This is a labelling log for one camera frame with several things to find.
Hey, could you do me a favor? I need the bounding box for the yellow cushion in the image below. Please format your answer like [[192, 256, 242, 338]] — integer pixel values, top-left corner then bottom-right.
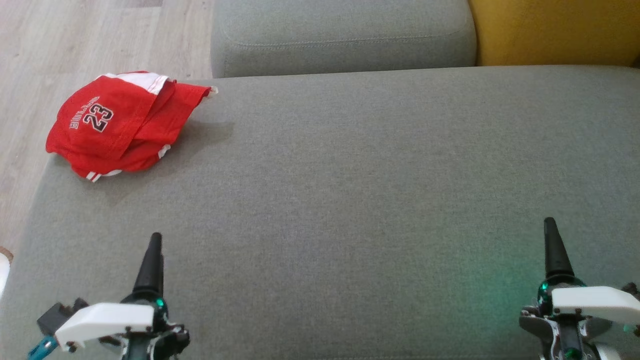
[[467, 0, 640, 68]]

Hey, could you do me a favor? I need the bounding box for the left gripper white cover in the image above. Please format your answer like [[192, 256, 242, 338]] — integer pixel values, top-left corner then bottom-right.
[[55, 232, 191, 360]]

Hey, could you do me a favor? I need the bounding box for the red shirt with white sleeves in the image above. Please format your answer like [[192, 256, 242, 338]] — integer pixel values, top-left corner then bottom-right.
[[62, 80, 219, 183]]

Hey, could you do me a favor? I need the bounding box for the white round object brown rim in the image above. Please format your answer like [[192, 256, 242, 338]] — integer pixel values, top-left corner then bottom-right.
[[0, 246, 14, 301]]

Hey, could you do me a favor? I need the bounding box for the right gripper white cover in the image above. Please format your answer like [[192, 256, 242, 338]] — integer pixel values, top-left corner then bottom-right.
[[520, 217, 640, 360]]

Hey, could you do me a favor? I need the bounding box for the grey sofa seat cushion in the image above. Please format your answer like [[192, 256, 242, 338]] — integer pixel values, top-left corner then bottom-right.
[[0, 65, 640, 360]]

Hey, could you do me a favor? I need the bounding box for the teal left camera connector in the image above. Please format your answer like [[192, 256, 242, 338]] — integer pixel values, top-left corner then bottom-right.
[[27, 335, 59, 360]]

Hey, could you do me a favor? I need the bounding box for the grey sofa back cushion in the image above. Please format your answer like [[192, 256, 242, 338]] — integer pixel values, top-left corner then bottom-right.
[[210, 0, 477, 79]]

